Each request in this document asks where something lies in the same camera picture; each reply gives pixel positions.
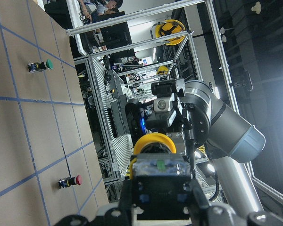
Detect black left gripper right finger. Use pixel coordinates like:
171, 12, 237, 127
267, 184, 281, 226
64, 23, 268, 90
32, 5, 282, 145
188, 179, 283, 226

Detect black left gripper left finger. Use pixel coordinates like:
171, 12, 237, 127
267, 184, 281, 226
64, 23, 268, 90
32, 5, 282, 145
55, 180, 138, 226

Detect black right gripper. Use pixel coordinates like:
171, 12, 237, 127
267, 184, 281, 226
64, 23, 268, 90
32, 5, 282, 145
125, 79, 212, 146

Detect yellow push button switch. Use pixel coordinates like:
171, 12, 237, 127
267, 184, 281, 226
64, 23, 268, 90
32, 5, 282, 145
129, 133, 195, 221

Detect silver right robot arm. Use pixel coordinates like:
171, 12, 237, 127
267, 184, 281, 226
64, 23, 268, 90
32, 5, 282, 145
125, 79, 266, 215

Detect yellow hard hat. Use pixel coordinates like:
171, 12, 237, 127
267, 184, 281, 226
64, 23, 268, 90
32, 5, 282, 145
150, 19, 186, 46

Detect red push button switch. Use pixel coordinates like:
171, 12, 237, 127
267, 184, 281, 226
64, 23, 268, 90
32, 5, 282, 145
58, 175, 82, 189

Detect green push button switch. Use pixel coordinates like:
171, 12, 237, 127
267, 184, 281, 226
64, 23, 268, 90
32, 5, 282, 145
27, 59, 53, 73

